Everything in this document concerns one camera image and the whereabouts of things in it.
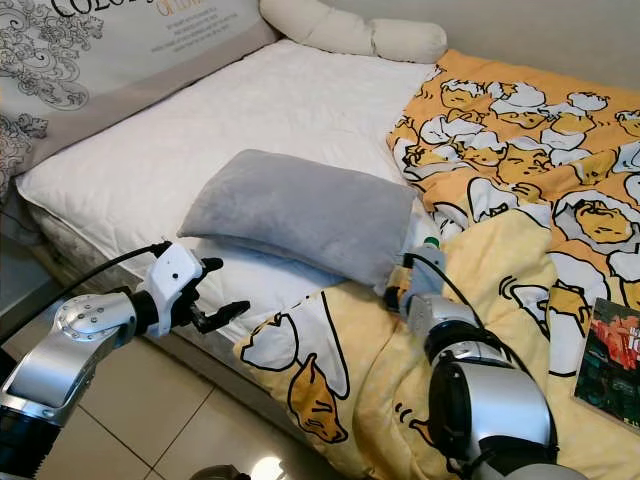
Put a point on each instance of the grey plush pillow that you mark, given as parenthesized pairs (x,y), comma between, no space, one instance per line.
(300,215)

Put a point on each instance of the yellow cartoon egg blanket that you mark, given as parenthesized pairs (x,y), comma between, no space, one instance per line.
(510,130)

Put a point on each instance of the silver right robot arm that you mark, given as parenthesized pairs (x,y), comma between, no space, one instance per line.
(490,400)

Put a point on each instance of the grey bed base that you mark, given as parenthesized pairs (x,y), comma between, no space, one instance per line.
(80,265)

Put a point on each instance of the white quilted mattress pad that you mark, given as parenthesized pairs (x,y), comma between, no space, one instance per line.
(230,110)

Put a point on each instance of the grey printed headboard cushion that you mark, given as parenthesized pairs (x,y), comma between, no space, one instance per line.
(100,60)

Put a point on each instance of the cream knotted bolster cushion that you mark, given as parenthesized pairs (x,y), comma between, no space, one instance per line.
(330,28)

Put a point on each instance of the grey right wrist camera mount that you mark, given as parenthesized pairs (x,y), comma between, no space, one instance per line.
(426,270)

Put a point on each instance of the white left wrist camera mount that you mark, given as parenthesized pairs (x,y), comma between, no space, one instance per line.
(172,272)

